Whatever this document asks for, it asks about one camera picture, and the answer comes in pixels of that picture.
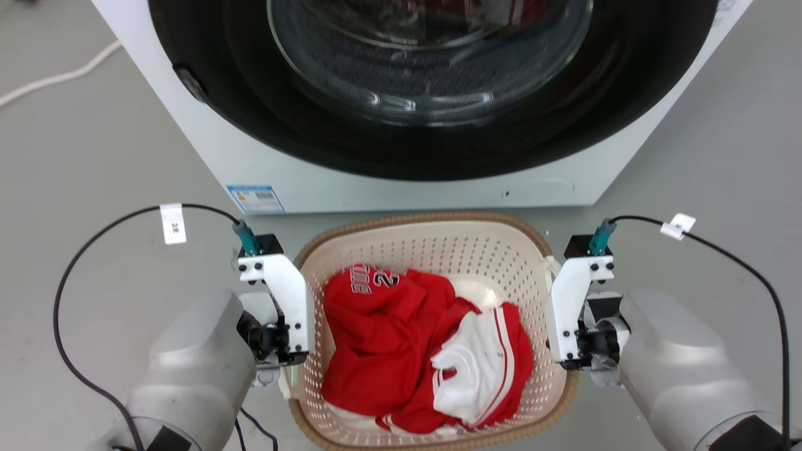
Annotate white floor cable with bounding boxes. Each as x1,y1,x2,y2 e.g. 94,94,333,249
0,40,123,108

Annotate clear glass door window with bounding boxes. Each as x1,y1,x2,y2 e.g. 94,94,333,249
267,0,594,128

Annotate black round washer door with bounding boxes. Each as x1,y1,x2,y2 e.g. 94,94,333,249
148,0,719,183

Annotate thin black cable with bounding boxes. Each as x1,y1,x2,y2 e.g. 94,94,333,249
234,407,279,451

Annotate blue white energy label sticker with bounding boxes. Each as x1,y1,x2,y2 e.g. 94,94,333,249
226,185,286,215

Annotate black door latch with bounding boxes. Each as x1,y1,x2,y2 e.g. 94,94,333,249
174,63,209,105

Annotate white right cable tag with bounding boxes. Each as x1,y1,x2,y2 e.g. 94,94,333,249
659,213,697,241

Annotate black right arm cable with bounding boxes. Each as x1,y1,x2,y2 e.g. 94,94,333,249
609,215,791,447

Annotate beige perforated laundry basket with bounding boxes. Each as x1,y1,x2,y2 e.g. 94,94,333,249
287,211,580,451

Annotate white cable tag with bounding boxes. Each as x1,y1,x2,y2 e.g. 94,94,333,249
659,213,697,241
159,203,187,246

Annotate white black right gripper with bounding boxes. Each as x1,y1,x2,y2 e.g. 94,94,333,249
543,255,631,389

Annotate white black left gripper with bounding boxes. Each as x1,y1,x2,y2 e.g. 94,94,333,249
236,253,315,400

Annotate teal cable connector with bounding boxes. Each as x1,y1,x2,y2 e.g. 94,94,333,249
232,219,260,257
588,217,618,257

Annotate teal right cable connector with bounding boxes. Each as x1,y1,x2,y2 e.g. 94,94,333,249
588,217,618,257

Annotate white front-load washing machine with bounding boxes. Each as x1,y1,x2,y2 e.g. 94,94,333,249
91,0,754,215

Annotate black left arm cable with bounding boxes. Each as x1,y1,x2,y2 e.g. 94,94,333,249
53,203,242,451

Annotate red basketball jersey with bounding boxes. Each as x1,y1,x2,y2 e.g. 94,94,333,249
321,264,482,434

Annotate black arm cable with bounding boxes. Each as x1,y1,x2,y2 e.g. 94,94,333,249
53,203,242,451
609,215,791,447

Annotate teal left cable connector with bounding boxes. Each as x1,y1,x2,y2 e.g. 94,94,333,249
232,219,260,257

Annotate white red striped shorts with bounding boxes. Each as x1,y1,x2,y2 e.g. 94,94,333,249
376,302,535,437

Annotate red white garment in drum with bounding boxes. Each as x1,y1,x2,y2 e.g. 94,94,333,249
432,0,555,27

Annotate white left cable tag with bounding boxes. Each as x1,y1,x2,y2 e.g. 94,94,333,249
159,203,187,246

